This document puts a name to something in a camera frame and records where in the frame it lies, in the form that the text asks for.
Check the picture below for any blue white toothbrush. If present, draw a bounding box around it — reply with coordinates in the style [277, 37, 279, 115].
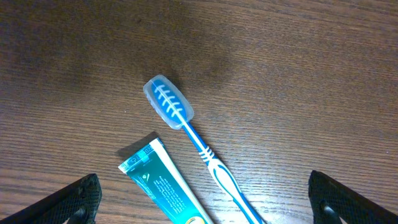
[143, 75, 266, 224]

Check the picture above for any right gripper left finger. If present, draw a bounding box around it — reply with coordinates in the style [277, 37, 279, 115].
[1, 174, 102, 224]

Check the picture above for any green toothpaste tube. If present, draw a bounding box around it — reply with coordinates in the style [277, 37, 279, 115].
[118, 138, 213, 224]

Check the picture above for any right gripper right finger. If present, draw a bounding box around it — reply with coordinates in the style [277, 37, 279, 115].
[308, 170, 397, 224]

